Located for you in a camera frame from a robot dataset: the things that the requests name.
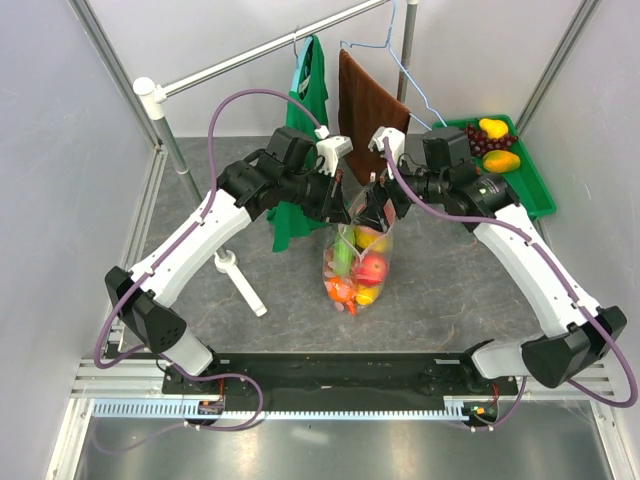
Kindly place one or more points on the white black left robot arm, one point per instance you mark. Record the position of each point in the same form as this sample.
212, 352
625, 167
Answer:
292, 168

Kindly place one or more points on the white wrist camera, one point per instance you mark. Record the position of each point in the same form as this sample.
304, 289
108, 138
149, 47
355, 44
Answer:
388, 138
331, 149

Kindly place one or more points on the light blue wire hanger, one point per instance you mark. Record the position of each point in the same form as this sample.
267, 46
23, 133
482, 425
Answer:
403, 64

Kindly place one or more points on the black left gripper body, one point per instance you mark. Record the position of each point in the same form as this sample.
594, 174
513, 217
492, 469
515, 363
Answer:
321, 190

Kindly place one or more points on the yellow red toy mango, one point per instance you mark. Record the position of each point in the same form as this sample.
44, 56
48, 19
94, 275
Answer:
501, 161

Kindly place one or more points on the red toy chili pepper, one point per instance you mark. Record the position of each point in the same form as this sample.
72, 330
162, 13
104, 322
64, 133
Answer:
351, 307

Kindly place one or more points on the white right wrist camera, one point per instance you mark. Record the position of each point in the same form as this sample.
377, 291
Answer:
388, 138

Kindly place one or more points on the yellow toy corn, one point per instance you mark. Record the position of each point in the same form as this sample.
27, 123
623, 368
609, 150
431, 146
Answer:
372, 240
367, 295

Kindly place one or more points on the grey slotted cable duct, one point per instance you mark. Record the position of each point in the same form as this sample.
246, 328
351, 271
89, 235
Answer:
193, 409

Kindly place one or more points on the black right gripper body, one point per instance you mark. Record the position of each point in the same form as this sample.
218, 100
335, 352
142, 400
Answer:
380, 192

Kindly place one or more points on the clear pink-dotted zip bag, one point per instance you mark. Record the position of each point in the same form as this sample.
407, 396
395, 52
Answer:
328, 270

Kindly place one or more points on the orange toy fruit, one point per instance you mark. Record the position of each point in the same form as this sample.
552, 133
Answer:
339, 290

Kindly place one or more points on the green plastic tray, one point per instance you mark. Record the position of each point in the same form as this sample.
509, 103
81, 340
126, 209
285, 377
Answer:
526, 181

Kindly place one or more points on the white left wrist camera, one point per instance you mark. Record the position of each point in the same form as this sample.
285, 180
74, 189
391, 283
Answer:
331, 149

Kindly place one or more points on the white metal clothes rack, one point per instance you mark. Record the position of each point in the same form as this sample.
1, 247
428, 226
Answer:
225, 65

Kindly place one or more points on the red toy apple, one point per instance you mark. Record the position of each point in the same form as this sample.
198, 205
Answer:
372, 269

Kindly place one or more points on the green toy cucumber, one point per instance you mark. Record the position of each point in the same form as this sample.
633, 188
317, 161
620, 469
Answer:
343, 250

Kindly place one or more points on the yellow toy pear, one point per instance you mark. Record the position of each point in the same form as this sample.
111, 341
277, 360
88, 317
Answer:
494, 128

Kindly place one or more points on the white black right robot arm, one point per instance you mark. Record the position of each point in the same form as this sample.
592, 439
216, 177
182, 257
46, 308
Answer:
576, 330

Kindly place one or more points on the dark red toy grapes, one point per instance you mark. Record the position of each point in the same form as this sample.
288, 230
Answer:
480, 143

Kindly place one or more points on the brown towel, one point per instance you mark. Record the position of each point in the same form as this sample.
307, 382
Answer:
364, 106

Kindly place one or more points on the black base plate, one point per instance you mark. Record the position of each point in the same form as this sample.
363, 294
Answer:
426, 374

